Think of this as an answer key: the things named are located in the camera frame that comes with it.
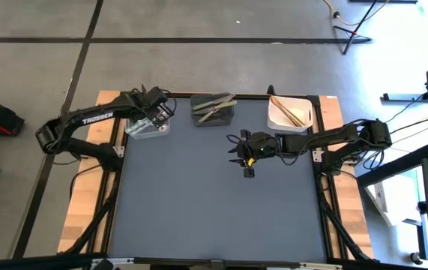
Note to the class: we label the wooden table side board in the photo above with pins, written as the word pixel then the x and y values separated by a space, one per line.
pixel 82 195
pixel 354 217

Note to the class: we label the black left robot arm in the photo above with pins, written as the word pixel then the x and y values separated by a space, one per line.
pixel 93 118

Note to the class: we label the white box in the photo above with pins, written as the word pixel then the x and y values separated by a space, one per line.
pixel 397 198

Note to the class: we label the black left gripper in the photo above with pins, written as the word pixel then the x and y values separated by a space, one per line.
pixel 157 107

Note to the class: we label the black table frame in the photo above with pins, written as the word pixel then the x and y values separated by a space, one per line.
pixel 105 225

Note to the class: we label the clear plastic bin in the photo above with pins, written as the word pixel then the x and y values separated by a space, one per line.
pixel 142 132

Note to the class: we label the white plastic bin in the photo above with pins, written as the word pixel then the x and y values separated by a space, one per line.
pixel 277 122

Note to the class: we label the black tripod stand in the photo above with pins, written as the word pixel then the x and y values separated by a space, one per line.
pixel 353 33

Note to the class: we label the aluminium extrusion bar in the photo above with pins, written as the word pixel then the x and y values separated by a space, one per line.
pixel 123 261

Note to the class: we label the grey plastic bin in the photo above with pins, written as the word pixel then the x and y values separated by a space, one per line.
pixel 221 120

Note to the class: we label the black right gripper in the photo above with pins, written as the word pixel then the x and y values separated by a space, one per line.
pixel 246 150

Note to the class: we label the black stand base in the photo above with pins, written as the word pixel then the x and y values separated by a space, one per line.
pixel 397 98

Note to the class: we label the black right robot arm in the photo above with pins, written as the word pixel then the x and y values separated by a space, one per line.
pixel 330 137

